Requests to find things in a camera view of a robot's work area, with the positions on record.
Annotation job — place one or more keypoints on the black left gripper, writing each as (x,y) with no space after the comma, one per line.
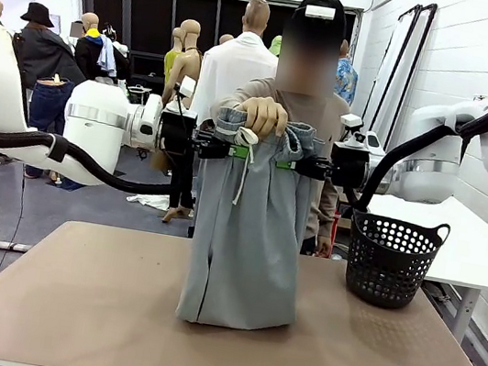
(176,133)

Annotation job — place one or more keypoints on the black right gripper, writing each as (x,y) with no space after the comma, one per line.
(349,165)

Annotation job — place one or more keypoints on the person's right forearm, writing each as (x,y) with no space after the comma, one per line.
(239,94)

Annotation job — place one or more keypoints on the person's left forearm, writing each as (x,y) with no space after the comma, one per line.
(327,210)

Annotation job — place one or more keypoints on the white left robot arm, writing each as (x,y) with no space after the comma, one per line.
(95,122)

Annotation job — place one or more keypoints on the person's right hand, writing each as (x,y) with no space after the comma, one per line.
(264,114)

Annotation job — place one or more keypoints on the person's left hand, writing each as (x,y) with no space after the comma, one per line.
(323,246)

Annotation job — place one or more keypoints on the person in beige sweater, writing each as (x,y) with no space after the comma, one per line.
(316,111)

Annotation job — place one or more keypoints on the red and white cabinet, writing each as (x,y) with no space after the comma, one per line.
(335,230)

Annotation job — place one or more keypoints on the tall mannequin in white shirt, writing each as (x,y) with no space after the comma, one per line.
(229,74)

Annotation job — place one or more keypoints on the bare tan mannequin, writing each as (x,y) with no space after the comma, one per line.
(188,63)

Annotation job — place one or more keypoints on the white cloth on floor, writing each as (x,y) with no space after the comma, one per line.
(150,201)

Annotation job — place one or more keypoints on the person in blue floral shirt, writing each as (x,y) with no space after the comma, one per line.
(347,81)

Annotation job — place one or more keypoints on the mannequin in yellow-green top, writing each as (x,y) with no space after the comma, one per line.
(170,62)

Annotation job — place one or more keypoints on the lime green hat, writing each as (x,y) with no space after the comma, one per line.
(276,45)

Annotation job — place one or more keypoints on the black framed leaning panel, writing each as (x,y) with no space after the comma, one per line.
(412,70)
(388,76)

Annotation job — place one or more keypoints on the black perforated plastic basket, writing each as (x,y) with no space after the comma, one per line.
(383,270)

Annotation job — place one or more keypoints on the light blue draped shirt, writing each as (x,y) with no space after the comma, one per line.
(107,57)

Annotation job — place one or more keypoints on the mannequin with yellow collar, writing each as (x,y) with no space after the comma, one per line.
(88,51)

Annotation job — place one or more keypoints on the black baseball cap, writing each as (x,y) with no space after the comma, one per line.
(321,0)

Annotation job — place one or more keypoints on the blue jeans on mannequin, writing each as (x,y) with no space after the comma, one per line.
(46,110)

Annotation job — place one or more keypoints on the white side table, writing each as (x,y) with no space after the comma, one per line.
(479,253)

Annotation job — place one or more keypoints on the black bucket hat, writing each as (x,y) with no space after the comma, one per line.
(38,13)

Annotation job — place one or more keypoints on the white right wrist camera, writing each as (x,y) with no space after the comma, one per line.
(351,121)

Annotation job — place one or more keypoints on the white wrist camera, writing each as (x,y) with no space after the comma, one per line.
(351,121)
(187,87)

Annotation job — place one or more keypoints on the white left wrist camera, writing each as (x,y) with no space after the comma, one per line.
(187,87)

